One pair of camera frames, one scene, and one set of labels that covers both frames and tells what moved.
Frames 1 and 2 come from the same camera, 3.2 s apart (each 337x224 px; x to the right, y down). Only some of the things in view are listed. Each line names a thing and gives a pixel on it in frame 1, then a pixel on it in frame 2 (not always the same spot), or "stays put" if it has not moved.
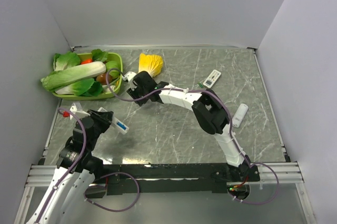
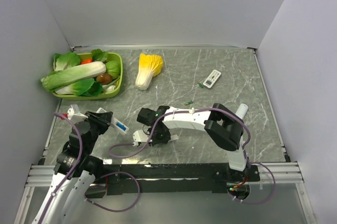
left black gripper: [104, 118] stays put
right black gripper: [133, 93] to [167, 137]
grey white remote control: [117, 123] stays put
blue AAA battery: [121, 125] stays put
